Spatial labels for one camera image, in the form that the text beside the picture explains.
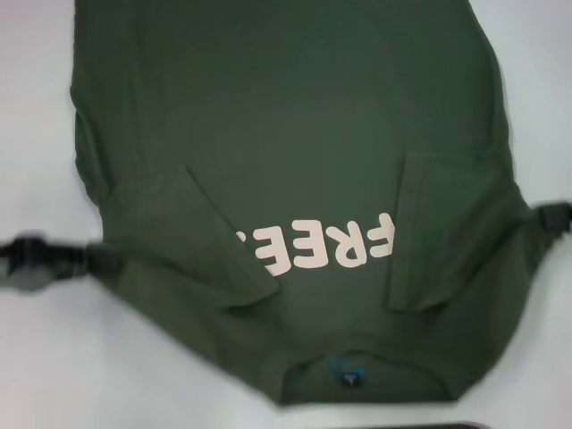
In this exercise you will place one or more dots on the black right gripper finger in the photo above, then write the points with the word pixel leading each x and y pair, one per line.
pixel 554 221

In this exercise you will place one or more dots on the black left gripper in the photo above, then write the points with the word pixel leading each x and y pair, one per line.
pixel 22 263

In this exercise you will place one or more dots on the dark flat device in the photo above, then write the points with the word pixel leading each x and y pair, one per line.
pixel 447 426

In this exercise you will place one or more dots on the dark green FREE t-shirt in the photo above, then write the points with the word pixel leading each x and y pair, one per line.
pixel 286 134

